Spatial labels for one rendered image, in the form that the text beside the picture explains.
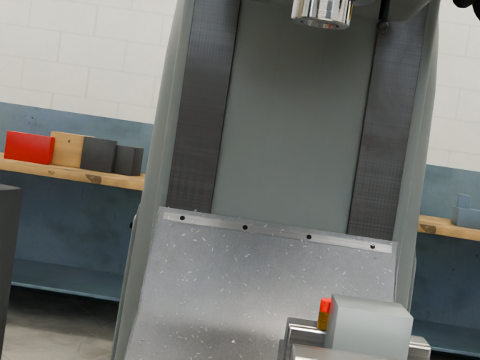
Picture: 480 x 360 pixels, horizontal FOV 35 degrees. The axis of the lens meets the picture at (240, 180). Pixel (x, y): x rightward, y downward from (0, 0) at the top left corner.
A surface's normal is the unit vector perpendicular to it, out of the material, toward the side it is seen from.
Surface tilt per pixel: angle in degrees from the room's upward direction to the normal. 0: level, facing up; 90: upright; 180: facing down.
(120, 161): 90
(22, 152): 90
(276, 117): 90
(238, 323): 58
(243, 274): 64
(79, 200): 90
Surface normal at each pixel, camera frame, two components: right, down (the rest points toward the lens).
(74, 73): -0.04, 0.04
